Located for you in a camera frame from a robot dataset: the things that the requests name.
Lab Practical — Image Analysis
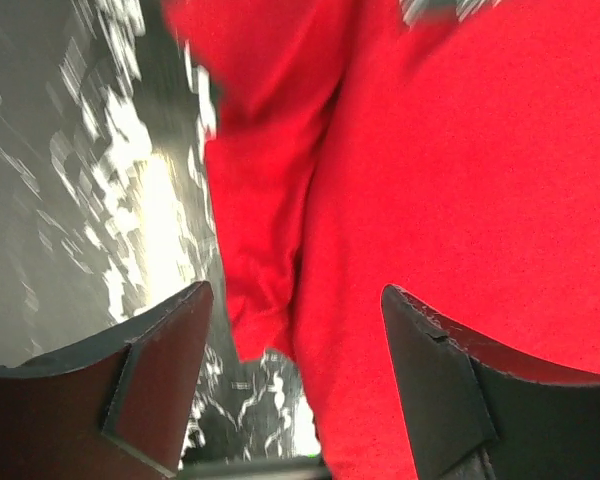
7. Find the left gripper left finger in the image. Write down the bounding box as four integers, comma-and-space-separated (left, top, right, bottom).
0, 281, 213, 479

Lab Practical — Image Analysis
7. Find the black marble pattern mat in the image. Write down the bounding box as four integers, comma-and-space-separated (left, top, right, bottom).
0, 0, 511, 471

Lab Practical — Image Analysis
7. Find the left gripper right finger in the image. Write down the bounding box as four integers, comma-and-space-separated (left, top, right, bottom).
381, 285, 600, 479

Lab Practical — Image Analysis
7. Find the dark red t shirt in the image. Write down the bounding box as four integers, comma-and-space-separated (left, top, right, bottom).
164, 1, 600, 479

